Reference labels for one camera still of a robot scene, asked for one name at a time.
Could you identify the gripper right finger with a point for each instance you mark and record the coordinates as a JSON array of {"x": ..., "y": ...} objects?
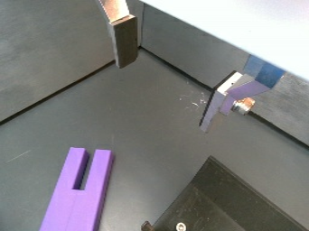
[{"x": 234, "y": 92}]

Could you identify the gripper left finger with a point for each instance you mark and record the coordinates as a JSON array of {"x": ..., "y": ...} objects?
[{"x": 122, "y": 25}]

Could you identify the purple double-square block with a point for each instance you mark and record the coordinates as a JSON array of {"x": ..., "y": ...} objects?
[{"x": 75, "y": 208}]

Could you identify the black angled stand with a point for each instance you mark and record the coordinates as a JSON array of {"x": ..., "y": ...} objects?
[{"x": 218, "y": 202}]

